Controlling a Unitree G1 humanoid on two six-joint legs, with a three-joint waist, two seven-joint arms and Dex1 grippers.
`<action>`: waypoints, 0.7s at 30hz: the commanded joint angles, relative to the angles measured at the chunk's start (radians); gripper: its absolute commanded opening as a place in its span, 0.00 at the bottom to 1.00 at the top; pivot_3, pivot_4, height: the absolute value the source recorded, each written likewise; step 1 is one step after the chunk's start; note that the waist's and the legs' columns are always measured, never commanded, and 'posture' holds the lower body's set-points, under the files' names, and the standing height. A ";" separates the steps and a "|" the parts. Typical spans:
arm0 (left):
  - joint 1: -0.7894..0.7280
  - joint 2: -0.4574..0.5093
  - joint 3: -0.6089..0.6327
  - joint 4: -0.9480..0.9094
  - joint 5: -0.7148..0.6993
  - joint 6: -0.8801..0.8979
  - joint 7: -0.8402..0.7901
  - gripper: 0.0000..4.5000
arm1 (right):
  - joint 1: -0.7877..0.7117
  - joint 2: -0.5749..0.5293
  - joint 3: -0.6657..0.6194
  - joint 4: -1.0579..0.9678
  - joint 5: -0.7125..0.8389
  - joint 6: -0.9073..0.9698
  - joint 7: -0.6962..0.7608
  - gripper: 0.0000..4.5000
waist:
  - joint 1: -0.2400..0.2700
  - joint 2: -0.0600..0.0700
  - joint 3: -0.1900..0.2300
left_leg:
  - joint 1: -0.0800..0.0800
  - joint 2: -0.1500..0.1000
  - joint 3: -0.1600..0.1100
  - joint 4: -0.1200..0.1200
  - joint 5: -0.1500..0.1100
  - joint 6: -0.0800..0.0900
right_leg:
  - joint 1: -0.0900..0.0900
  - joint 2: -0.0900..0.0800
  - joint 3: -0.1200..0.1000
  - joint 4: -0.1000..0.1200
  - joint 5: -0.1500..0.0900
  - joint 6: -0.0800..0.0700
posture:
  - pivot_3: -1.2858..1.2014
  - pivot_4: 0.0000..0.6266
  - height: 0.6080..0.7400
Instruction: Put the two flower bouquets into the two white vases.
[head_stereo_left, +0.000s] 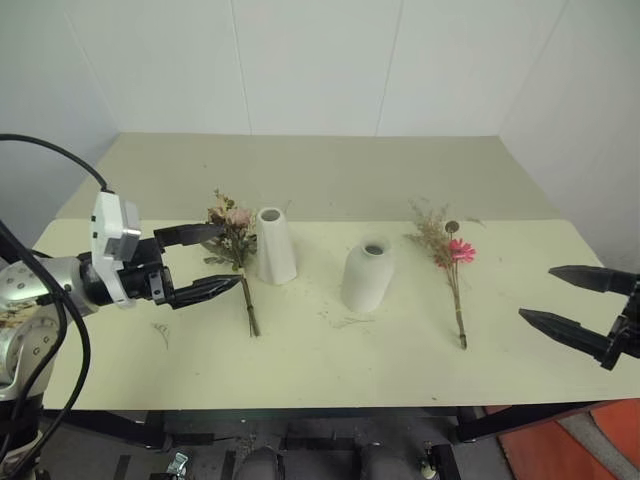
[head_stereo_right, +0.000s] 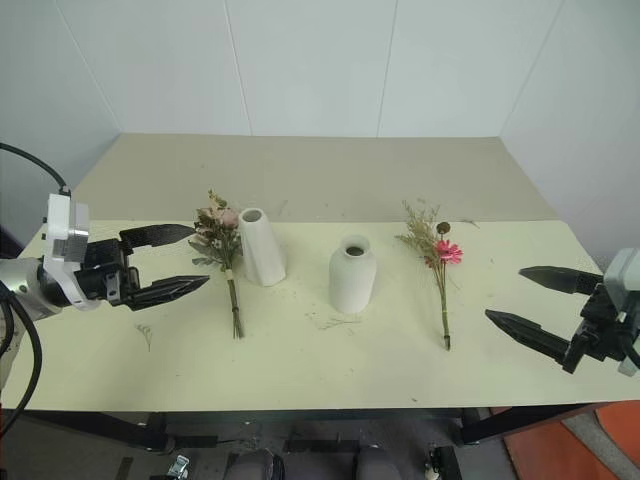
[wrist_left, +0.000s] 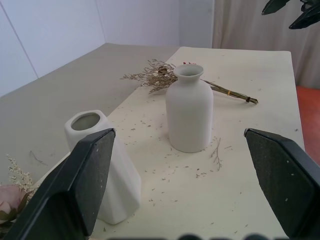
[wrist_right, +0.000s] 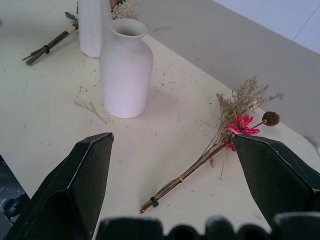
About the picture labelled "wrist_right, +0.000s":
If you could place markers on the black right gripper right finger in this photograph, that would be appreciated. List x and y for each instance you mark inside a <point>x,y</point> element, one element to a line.
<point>272,175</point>

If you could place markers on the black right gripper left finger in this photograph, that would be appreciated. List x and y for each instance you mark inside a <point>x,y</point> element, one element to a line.
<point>72,185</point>

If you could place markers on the white round-mouth ceramic vase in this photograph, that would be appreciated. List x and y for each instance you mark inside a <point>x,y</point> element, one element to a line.
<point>126,72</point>

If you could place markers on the tall white ribbed vase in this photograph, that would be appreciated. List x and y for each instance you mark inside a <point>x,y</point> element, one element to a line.
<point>93,27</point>

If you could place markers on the dried bouquet with red flower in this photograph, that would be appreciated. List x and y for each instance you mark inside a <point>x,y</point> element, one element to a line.
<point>225,130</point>

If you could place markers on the dried twig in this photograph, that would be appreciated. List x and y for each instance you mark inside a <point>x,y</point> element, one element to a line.
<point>91,108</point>

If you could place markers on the dried bouquet with tan wrap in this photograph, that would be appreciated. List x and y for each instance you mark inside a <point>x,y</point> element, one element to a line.
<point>53,42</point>

